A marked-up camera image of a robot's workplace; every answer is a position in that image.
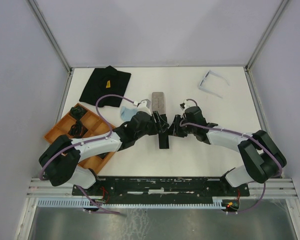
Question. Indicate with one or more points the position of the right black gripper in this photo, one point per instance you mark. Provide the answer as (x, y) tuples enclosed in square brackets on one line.
[(174, 129)]

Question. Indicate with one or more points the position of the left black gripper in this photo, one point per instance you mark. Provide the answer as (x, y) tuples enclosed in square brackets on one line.
[(159, 126)]

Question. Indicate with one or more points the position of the blue cloth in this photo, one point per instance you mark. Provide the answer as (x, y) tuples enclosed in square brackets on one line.
[(126, 113)]

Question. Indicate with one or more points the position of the black rectangular case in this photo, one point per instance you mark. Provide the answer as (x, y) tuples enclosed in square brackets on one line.
[(163, 137)]

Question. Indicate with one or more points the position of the grey glasses case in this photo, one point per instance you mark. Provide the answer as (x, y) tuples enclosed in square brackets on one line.
[(158, 104)]

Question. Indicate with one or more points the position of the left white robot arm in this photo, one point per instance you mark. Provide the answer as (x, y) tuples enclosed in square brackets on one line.
[(60, 162)]

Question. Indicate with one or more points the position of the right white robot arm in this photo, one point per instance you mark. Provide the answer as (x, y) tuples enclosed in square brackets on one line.
[(261, 157)]

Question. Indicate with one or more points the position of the lavender sunglasses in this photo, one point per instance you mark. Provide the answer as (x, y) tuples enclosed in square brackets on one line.
[(212, 79)]

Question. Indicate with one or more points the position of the black folded cloth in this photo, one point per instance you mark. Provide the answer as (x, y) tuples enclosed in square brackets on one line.
[(103, 87)]

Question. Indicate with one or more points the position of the orange divided tray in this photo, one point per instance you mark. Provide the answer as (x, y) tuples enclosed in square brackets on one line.
[(95, 127)]

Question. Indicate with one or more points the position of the black item in tray rear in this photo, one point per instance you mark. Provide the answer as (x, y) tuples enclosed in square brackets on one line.
[(77, 112)]

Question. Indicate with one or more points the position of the black item in tray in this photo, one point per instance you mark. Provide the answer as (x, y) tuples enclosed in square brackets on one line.
[(77, 112), (77, 130)]

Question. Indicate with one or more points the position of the black item in tray middle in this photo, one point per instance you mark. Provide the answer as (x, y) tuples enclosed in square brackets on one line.
[(77, 130)]

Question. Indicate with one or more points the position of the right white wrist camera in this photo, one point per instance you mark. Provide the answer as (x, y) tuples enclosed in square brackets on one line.
[(184, 105)]

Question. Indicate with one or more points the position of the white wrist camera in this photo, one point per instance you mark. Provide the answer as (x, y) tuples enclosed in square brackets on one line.
[(144, 106), (184, 105)]

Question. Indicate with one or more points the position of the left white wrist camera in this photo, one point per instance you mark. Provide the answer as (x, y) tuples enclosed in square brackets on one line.
[(144, 106)]

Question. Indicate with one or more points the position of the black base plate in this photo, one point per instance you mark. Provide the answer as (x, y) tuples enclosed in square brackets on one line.
[(112, 186)]

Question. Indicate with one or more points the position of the right aluminium frame post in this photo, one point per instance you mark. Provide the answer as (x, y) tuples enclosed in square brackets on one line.
[(267, 33)]

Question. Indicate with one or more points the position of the aluminium frame post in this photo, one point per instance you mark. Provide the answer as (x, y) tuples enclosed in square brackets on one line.
[(267, 33), (34, 6)]

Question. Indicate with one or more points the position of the left aluminium frame post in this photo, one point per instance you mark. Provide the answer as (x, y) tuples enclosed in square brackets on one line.
[(34, 6)]

